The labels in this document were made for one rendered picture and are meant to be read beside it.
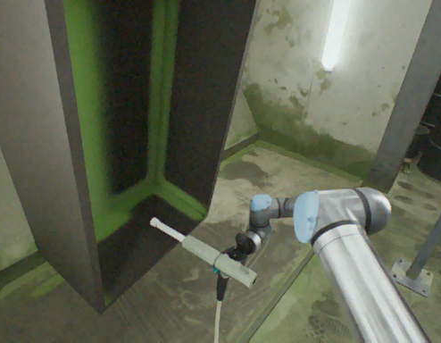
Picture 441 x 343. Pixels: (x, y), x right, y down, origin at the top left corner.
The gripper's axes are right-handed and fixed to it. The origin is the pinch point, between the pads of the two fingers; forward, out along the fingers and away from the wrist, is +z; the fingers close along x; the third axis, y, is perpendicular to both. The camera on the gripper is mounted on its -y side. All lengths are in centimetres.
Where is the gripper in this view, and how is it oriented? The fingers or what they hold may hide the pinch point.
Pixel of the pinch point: (221, 271)
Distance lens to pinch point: 109.3
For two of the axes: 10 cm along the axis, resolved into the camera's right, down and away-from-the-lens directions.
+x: -8.3, -3.7, 4.2
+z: -5.4, 3.5, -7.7
